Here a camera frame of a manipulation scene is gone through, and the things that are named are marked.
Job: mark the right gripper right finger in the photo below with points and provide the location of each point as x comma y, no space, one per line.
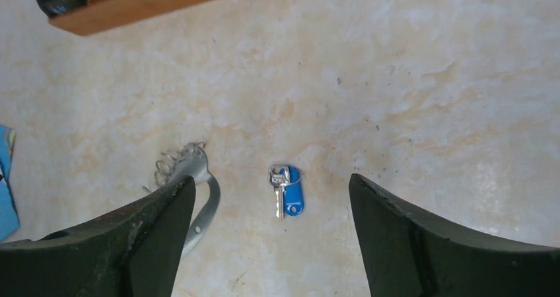
409,251

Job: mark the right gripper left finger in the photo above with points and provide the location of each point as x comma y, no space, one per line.
134,250

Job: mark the blue key tag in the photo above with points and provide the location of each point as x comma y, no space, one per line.
293,194

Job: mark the silver metal key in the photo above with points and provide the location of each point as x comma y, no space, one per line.
279,178

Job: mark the blue patterned cloth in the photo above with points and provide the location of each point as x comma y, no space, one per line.
9,217

